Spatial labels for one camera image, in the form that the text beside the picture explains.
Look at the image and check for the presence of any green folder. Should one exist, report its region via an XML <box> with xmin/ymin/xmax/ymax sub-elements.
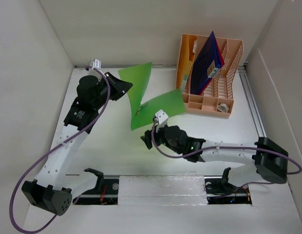
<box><xmin>118</xmin><ymin>62</ymin><xmax>186</xmax><ymax>131</ymax></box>

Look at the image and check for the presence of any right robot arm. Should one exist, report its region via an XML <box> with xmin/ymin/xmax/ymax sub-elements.
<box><xmin>141</xmin><ymin>125</ymin><xmax>288</xmax><ymax>193</ymax></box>

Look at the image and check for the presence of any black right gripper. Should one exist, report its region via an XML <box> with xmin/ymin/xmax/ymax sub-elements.
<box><xmin>140</xmin><ymin>121</ymin><xmax>183</xmax><ymax>155</ymax></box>

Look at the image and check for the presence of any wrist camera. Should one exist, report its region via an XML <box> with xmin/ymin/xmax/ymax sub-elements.
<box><xmin>153</xmin><ymin>109</ymin><xmax>169</xmax><ymax>128</ymax></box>
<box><xmin>90</xmin><ymin>58</ymin><xmax>101</xmax><ymax>70</ymax></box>

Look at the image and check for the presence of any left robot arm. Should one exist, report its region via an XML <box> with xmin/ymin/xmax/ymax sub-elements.
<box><xmin>21</xmin><ymin>72</ymin><xmax>133</xmax><ymax>216</ymax></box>

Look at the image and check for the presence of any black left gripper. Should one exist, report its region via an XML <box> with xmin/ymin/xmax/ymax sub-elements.
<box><xmin>93</xmin><ymin>72</ymin><xmax>133</xmax><ymax>110</ymax></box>

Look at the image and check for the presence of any metal base rail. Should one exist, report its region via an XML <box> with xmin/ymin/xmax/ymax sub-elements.
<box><xmin>68</xmin><ymin>173</ymin><xmax>253</xmax><ymax>206</ymax></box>

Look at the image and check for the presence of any blue folder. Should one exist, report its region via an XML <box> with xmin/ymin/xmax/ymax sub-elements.
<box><xmin>190</xmin><ymin>31</ymin><xmax>224</xmax><ymax>95</ymax></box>

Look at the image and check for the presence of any orange folder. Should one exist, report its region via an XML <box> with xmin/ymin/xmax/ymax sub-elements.
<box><xmin>176</xmin><ymin>34</ymin><xmax>197</xmax><ymax>93</ymax></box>

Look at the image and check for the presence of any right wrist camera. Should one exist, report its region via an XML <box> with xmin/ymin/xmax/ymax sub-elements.
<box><xmin>153</xmin><ymin>109</ymin><xmax>169</xmax><ymax>128</ymax></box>

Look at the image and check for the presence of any aluminium side rail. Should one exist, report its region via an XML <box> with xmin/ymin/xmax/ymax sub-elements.
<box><xmin>238</xmin><ymin>66</ymin><xmax>266</xmax><ymax>137</ymax></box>

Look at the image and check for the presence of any red folder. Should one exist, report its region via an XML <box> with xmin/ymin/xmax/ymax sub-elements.
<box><xmin>202</xmin><ymin>31</ymin><xmax>225</xmax><ymax>93</ymax></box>

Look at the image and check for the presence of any peach plastic desk organizer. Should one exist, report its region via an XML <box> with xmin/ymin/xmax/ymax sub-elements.
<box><xmin>175</xmin><ymin>34</ymin><xmax>244</xmax><ymax>118</ymax></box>

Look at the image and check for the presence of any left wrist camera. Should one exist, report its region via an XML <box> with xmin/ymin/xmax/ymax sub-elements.
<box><xmin>90</xmin><ymin>58</ymin><xmax>101</xmax><ymax>70</ymax></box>

